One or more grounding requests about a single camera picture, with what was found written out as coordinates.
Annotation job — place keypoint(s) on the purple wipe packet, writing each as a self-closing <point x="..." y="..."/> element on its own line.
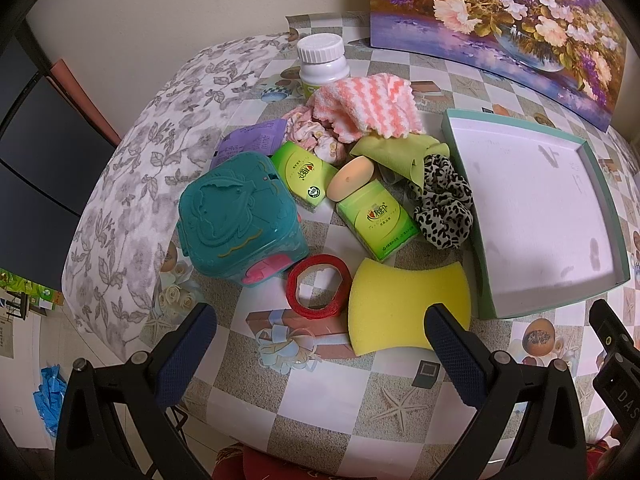
<point x="264" y="138"/>

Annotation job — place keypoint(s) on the green microfibre cloth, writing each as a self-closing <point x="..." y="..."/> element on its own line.
<point x="405" y="156"/>

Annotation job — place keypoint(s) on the pink white striped cloth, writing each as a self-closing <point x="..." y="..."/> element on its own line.
<point x="382" y="104"/>

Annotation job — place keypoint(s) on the teal edged white tray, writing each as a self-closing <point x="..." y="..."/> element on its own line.
<point x="546" y="232"/>

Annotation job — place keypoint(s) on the checkered patterned tablecloth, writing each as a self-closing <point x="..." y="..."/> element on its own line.
<point x="289" y="386"/>

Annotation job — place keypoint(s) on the dark cabinet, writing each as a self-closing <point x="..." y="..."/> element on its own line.
<point x="51" y="157"/>

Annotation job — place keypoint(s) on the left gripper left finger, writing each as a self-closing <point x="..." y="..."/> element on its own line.
<point x="123" y="421"/>

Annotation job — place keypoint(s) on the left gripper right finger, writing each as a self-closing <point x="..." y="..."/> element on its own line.
<point x="550" y="443"/>

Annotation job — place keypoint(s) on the yellow sponge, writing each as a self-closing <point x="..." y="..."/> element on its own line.
<point x="387" y="305"/>

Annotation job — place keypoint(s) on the teal plastic toy box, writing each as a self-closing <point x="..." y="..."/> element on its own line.
<point x="239" y="223"/>

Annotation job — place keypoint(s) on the leopard print scrunchie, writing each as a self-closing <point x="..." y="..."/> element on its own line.
<point x="442" y="205"/>

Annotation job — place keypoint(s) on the flower painting canvas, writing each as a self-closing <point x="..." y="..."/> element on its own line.
<point x="571" y="51"/>

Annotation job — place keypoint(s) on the green tissue pack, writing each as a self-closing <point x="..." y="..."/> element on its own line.
<point x="377" y="219"/>
<point x="305" y="175"/>

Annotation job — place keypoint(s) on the white pill bottle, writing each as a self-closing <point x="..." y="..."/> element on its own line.
<point x="322" y="61"/>

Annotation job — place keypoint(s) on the grey floral white blanket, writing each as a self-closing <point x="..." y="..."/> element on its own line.
<point x="123" y="234"/>

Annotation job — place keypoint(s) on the pink floral scrunchie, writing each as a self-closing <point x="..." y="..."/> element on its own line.
<point x="308" y="133"/>

